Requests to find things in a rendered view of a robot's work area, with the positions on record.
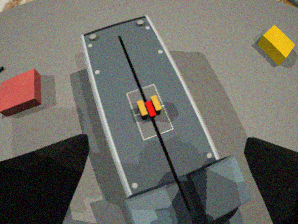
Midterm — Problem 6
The yellow block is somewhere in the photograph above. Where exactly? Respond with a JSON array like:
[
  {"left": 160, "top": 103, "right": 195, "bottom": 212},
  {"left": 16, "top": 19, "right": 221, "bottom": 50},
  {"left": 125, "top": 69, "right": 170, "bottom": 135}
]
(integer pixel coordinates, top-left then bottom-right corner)
[{"left": 258, "top": 26, "right": 295, "bottom": 65}]

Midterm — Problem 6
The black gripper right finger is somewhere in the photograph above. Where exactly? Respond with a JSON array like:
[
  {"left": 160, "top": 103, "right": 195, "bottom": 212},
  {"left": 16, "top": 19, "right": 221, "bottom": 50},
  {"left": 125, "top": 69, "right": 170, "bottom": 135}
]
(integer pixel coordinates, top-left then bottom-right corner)
[{"left": 243, "top": 137, "right": 298, "bottom": 224}]

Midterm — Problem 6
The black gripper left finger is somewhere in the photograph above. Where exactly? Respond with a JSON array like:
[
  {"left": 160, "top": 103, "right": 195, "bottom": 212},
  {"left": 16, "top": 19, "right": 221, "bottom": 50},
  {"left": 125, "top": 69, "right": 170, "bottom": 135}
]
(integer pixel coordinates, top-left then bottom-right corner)
[{"left": 0, "top": 135, "right": 89, "bottom": 224}]

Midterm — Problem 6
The red rectangular block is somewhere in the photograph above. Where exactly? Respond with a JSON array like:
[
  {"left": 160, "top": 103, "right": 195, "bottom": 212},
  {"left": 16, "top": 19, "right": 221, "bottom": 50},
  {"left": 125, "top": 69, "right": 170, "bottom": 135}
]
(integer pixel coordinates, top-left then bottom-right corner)
[{"left": 0, "top": 68, "right": 41, "bottom": 116}]

